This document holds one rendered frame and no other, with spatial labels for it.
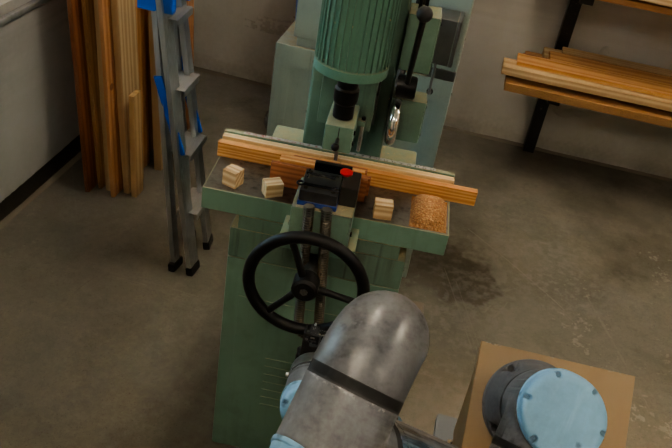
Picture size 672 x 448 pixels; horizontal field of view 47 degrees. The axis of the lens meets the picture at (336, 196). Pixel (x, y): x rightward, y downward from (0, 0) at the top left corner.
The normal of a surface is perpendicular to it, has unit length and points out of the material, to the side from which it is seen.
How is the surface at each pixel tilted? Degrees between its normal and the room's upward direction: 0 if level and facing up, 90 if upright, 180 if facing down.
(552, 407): 40
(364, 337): 13
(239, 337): 90
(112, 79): 87
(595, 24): 90
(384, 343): 24
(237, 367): 90
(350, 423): 49
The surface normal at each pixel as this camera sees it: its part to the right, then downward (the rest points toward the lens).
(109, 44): 0.97, 0.21
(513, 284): 0.14, -0.83
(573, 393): 0.01, -0.29
